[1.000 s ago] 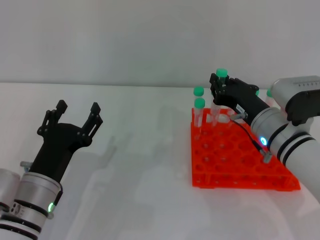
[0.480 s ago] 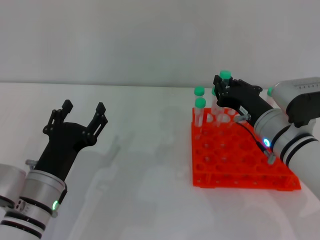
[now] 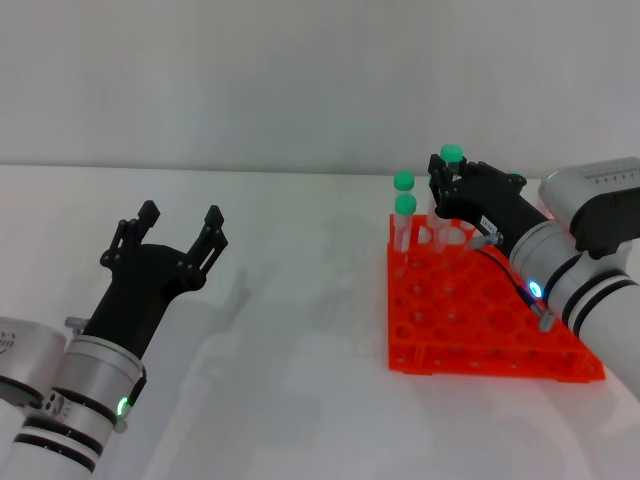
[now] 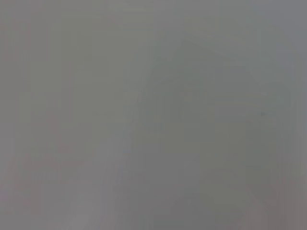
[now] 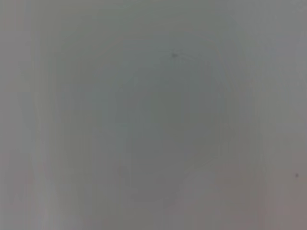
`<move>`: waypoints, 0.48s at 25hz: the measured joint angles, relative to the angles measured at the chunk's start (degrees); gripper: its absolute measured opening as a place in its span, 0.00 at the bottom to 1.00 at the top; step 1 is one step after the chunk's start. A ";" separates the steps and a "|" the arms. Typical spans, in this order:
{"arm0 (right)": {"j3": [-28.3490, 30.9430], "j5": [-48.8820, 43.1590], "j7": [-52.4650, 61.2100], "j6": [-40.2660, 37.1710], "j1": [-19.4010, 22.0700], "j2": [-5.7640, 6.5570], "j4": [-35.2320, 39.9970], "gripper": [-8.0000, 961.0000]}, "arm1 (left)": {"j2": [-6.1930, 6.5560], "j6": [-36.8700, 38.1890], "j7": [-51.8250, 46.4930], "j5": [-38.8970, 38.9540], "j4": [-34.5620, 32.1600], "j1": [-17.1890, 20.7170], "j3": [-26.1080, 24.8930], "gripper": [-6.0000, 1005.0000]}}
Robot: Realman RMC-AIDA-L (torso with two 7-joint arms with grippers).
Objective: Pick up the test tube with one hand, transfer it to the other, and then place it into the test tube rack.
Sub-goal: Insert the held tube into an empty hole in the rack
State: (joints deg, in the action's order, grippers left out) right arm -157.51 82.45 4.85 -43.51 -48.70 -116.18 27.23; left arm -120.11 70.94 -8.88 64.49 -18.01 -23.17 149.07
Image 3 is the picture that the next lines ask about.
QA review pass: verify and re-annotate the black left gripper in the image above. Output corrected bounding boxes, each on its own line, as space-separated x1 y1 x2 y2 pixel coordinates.
82 200 230 361

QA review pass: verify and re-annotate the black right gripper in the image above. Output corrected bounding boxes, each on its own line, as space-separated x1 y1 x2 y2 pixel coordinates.
427 153 549 252

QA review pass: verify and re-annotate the orange plastic test tube rack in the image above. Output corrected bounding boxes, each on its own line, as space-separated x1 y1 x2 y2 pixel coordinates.
387 213 607 384

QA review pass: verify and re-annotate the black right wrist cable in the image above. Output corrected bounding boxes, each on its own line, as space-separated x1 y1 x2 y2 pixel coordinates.
469 231 556 332

